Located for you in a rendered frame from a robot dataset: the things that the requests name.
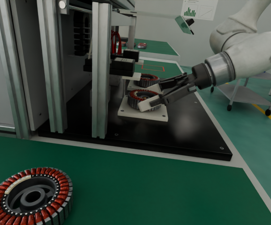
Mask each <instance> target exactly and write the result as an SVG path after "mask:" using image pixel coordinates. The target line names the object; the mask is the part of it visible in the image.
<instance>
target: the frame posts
mask: <svg viewBox="0 0 271 225"><path fill-rule="evenodd" d="M37 9H38V20H39V29H40V38H41V46H42V58H43V66H44V75H45V83H46V92H47V103H48V112H49V120H50V129H51V132H56V131H58V133H63V132H64V129H67V127H68V124H67V109H66V95H65V80H64V59H63V44H62V30H61V15H60V14H59V8H58V0H37ZM130 17H131V18H134V25H130V26H129V32H128V44H127V48H128V49H134V40H135V30H136V16H130ZM111 21H112V3H111V2H110V1H105V0H92V137H93V138H96V137H97V136H99V137H100V138H102V139H104V138H105V135H106V133H107V116H108V95H109V73H110V52H112V49H111V44H112V40H111V30H112V31H114V32H115V26H111Z"/></svg>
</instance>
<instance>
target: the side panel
mask: <svg viewBox="0 0 271 225"><path fill-rule="evenodd" d="M35 134H36V132H35V131H32V130H31V129H30V121H29V116H28V110H27V104H26V99H25V91H24V85H23V79H22V74H21V66H20V60H19V54H18V49H17V41H16V35H15V29H14V24H13V16H12V10H11V4H10V0H0V136H2V137H9V138H19V139H22V138H24V139H26V140H30V139H31V138H32V136H34V135H35Z"/></svg>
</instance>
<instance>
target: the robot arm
mask: <svg viewBox="0 0 271 225"><path fill-rule="evenodd" d="M270 3H271V0H249V1H248V2H247V3H246V4H245V6H244V7H243V8H242V9H241V10H240V11H239V12H238V13H236V14H234V15H231V16H229V17H228V18H227V19H226V20H225V21H224V22H223V23H221V24H220V25H218V26H217V27H216V28H215V29H214V30H213V31H212V33H211V35H210V39H209V43H210V47H211V49H212V51H213V52H214V54H215V55H213V56H211V57H209V58H206V59H205V61H204V63H200V64H198V65H196V66H193V67H192V74H189V75H188V74H187V73H186V72H184V73H182V74H180V75H177V76H173V77H170V78H167V79H163V80H160V82H159V83H157V84H155V85H152V86H150V87H147V88H145V89H144V90H151V91H154V92H157V93H158V92H162V91H163V89H168V88H172V89H170V90H168V91H167V92H165V93H164V94H158V95H157V96H154V97H151V98H149V99H146V100H144V101H141V102H139V103H137V105H138V107H139V109H140V111H141V112H143V111H146V110H149V109H151V108H154V107H156V106H159V105H161V104H164V105H165V106H167V105H169V104H171V103H173V102H175V101H177V100H179V99H181V98H183V97H185V96H187V95H189V94H191V93H193V92H196V91H197V90H196V86H197V87H198V88H199V89H200V90H202V89H205V88H207V87H210V86H211V85H213V86H214V87H217V86H220V85H222V84H225V83H228V82H231V81H233V80H236V79H245V78H248V77H251V76H254V75H257V74H260V73H263V72H265V71H267V70H269V69H271V31H268V32H264V33H260V34H258V33H256V32H257V21H258V19H259V17H260V16H261V14H262V13H263V11H264V10H265V9H266V8H267V6H268V5H269V4H270Z"/></svg>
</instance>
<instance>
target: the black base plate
mask: <svg viewBox="0 0 271 225"><path fill-rule="evenodd" d="M123 84H124V79H122V76H121V79H120V83H119V85H118V86H114V85H111V86H110V101H109V103H108V116H107V133H106V135H105V138H104V139H102V138H100V137H99V136H97V137H96V138H95V137H92V107H90V90H91V89H92V80H91V81H89V82H88V83H87V84H86V85H85V86H84V87H83V88H82V89H81V90H80V91H79V92H77V93H76V94H75V95H74V96H73V97H72V98H71V99H70V100H69V101H68V102H67V103H66V109H67V124H68V127H67V129H64V132H63V133H58V131H56V132H51V129H50V120H49V119H48V120H47V121H46V122H45V123H43V124H42V125H41V126H40V127H39V128H38V136H39V137H46V138H56V139H63V140H70V141H76V142H86V143H93V144H100V145H107V146H117V147H124V148H131V149H138V150H147V151H154V152H162V153H168V154H178V155H185V156H192V157H199V158H208V159H215V160H222V161H230V160H231V158H232V155H233V154H232V152H231V150H230V149H229V147H228V146H227V144H226V143H225V141H224V140H223V138H222V136H221V135H220V133H219V131H218V130H217V128H216V127H215V125H214V124H213V122H212V120H211V119H210V117H209V116H208V114H207V112H206V111H205V109H204V108H203V106H202V104H201V103H200V101H199V99H198V98H197V96H196V95H195V93H194V92H193V93H191V94H189V95H187V96H185V97H183V98H181V99H179V100H177V101H175V102H173V103H171V104H169V105H167V106H166V110H167V115H168V121H167V122H166V121H156V120H150V119H142V118H135V117H125V116H118V110H119V107H120V105H121V102H122V99H121V98H122V97H123Z"/></svg>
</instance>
